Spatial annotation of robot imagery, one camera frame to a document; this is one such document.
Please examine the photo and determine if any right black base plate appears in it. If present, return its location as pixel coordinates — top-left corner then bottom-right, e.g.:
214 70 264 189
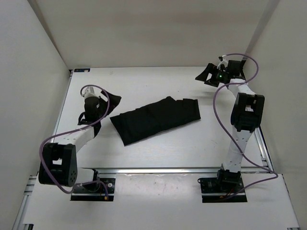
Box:
197 177 247 203

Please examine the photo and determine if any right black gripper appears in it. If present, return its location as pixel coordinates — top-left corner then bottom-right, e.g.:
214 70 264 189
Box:
195 64 228 88

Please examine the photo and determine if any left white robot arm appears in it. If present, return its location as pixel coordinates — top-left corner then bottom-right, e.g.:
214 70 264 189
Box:
38 87 121 187

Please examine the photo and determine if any aluminium front rail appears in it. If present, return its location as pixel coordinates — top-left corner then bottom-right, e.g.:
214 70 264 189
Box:
79 167 275 175

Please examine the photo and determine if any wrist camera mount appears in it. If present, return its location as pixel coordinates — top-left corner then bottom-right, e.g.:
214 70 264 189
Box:
80 86 98 99
217 56 245 79

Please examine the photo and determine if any aluminium rail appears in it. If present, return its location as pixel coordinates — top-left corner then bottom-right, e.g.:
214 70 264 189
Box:
254 127 274 171
79 167 275 175

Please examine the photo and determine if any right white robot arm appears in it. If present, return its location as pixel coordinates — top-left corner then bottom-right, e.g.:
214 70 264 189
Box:
195 60 265 192

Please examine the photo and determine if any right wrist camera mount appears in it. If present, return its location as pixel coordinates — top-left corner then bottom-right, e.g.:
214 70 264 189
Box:
217 56 245 79

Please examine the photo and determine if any black skirt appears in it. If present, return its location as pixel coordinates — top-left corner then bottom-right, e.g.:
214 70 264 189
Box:
110 96 201 146

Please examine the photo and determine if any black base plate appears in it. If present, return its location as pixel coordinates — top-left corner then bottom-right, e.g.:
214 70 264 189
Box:
197 177 247 203
70 174 116 202

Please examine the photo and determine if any blue white label sticker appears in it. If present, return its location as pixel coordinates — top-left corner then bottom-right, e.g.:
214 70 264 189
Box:
74 68 91 72

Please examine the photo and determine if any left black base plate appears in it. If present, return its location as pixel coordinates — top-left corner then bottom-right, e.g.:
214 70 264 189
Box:
70 174 116 202

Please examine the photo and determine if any aluminium right rail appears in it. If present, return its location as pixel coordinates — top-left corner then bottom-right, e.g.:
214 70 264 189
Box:
254 127 274 171

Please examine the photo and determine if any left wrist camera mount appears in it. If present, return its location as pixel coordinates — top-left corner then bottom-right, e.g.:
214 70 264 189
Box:
80 86 98 99

